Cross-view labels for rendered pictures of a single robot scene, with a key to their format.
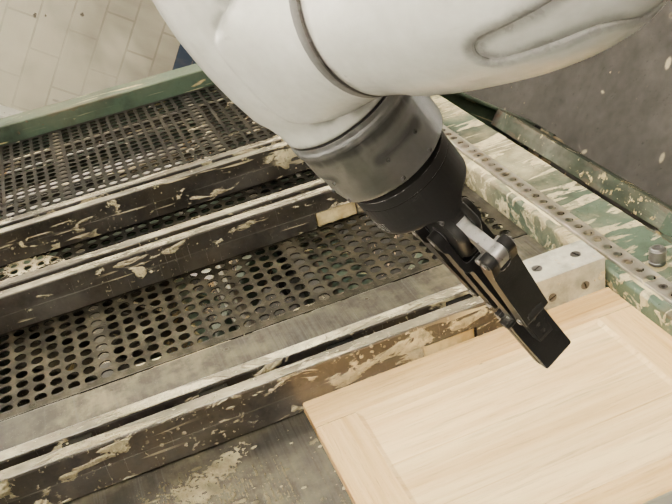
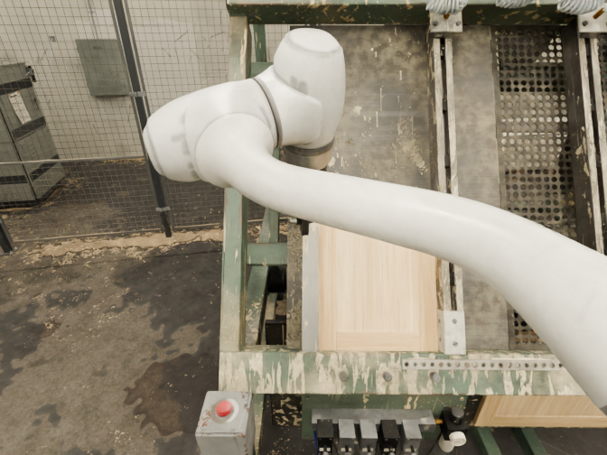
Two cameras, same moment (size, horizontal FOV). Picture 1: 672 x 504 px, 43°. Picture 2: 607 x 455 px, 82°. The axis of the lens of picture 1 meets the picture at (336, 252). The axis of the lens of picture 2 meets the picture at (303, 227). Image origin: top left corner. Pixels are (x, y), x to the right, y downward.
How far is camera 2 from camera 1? 0.72 m
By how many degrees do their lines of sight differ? 62
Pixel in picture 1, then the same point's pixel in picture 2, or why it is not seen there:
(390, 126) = not seen: hidden behind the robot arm
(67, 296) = (574, 113)
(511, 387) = (398, 275)
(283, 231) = (582, 234)
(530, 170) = (558, 381)
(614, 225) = (475, 381)
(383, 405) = not seen: hidden behind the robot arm
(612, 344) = (401, 327)
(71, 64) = not seen: outside the picture
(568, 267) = (446, 334)
